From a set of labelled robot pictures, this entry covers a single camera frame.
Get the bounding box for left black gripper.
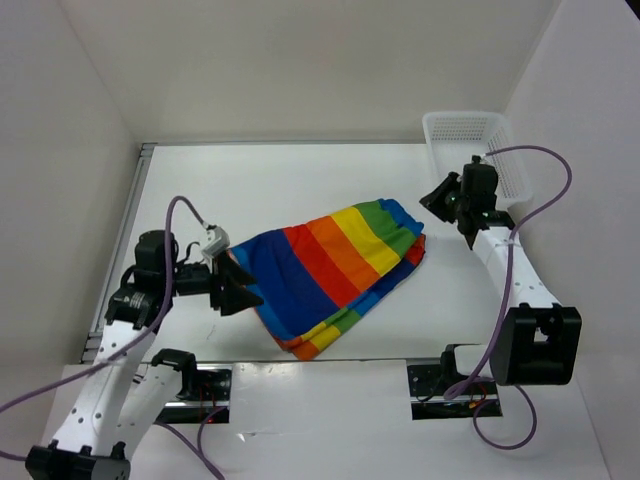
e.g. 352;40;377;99
165;247;265;315

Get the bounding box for rainbow striped shorts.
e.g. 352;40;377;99
230;199;426;361

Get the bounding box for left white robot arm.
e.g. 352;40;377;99
25;226;262;479

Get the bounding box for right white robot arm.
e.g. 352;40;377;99
420;155;582;396

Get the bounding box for white plastic mesh basket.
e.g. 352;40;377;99
422;111;533;210

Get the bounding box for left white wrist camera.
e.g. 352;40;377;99
199;225;230;266

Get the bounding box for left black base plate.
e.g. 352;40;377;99
157;364;232;425

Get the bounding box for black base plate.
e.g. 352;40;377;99
406;362;502;421
157;364;232;425

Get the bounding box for aluminium table edge rail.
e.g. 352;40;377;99
79;143;156;364

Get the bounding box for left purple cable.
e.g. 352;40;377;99
0;195;226;480

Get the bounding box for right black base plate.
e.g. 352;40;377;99
406;362;502;421

